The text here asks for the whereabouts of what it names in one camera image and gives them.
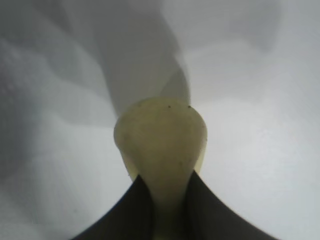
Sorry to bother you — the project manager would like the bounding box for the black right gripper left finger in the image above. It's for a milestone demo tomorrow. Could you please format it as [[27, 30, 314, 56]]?
[[72, 174, 156, 240]]

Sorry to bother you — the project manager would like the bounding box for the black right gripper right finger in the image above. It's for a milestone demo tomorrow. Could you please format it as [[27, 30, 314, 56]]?
[[184, 172, 276, 240]]

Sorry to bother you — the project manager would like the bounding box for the pale yellow egg yolk pastry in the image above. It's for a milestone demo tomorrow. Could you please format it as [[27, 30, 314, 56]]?
[[113, 97, 208, 240]]

